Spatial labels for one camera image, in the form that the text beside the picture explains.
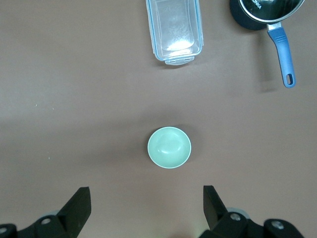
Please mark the clear plastic food container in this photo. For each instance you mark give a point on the clear plastic food container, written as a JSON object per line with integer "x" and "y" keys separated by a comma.
{"x": 174, "y": 27}

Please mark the glass pan lid, blue knob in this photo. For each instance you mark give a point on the glass pan lid, blue knob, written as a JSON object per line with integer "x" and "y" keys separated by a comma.
{"x": 270, "y": 7}

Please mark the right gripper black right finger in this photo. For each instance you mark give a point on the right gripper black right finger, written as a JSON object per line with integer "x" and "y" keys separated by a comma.
{"x": 215, "y": 210}

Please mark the green bowl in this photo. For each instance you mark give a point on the green bowl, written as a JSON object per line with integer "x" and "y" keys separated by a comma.
{"x": 169, "y": 147}

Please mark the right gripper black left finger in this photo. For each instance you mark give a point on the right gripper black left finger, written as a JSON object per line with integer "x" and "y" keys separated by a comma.
{"x": 74, "y": 210}

